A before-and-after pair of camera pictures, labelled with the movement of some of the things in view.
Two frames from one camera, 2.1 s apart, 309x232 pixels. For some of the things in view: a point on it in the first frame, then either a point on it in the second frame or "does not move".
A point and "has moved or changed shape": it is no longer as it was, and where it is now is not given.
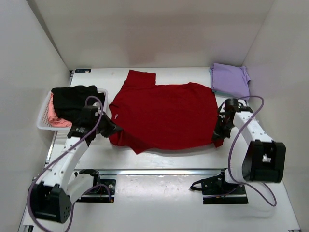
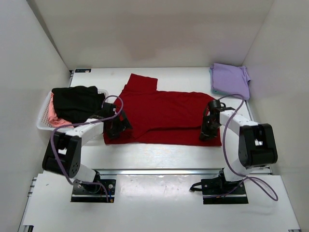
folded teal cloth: (221, 92) does not move
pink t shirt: (53, 119) does not move
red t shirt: (163, 117) has moved or changed shape
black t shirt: (69, 102) does not move
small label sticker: (83, 70) does not move
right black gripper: (219, 134) -> (205, 135)
